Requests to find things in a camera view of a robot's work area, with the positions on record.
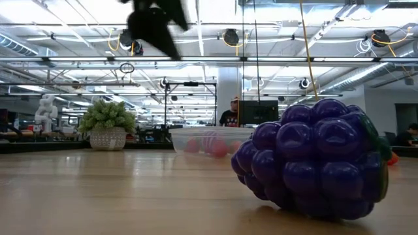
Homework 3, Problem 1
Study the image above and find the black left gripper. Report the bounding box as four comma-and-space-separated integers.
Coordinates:
118, 0, 191, 61

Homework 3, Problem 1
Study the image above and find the clear plastic tupperware container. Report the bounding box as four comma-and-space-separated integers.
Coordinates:
169, 126, 256, 159

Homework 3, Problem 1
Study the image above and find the purple toy grape bunch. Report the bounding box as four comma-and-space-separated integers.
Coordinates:
231, 98, 393, 221

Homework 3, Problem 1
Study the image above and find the white square column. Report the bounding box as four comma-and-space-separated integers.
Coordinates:
216, 67, 243, 128

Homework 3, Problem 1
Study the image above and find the green plant in white pot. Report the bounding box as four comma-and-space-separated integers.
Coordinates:
78, 99, 137, 152

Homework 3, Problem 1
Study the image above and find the black monitor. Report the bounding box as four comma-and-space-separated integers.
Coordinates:
239, 100, 280, 125

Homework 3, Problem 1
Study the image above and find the white humanoid robot figure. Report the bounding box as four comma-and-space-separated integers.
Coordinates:
33, 94, 59, 134

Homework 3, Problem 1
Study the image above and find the seated person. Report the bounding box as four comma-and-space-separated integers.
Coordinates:
393, 122, 418, 148

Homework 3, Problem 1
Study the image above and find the black metal frame rig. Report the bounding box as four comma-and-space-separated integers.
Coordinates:
163, 81, 218, 129

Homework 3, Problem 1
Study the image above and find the black looped ceiling cable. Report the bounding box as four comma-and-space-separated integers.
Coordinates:
119, 62, 136, 75

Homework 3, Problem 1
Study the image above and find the thin black hanging cable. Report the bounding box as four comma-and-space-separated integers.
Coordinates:
241, 0, 246, 127

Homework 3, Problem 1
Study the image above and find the yellow hanging cable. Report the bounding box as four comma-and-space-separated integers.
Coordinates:
298, 0, 319, 102

